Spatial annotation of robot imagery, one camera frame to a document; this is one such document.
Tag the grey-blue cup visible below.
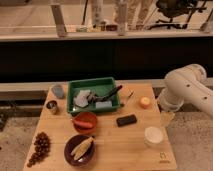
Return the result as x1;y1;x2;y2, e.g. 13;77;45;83
51;84;64;99

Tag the black-handled utensil in tray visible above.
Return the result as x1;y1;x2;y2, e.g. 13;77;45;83
87;85;122;102

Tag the small yellow-black utensil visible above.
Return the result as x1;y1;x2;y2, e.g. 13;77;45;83
121;91;134;107

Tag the light blue sponge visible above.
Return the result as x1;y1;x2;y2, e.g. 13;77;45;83
95;101;112;109

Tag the black rectangular sponge block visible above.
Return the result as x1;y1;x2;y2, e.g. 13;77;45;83
116;114;137;127

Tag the black office chair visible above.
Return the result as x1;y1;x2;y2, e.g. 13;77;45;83
149;0;207;30

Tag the orange round fruit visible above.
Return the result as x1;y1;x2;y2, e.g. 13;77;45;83
140;97;151;109

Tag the green plastic tray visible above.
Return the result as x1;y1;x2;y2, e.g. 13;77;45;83
67;77;122;116

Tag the dark purple bowl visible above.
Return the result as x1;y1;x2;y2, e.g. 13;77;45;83
64;135;95;167

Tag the yellow corn cob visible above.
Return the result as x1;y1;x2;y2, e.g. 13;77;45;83
71;137;93;160

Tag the crumpled white cloth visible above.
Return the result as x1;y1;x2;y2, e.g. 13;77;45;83
73;90;91;108

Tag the bunch of brown grapes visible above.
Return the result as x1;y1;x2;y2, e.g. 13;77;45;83
27;132;50;167

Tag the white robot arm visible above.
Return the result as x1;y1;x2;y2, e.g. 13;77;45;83
157;64;213;127

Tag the red-orange bowl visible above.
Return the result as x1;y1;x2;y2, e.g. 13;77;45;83
72;112;98;134

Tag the wooden board table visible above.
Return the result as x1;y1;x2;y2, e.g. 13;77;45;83
23;83;177;171

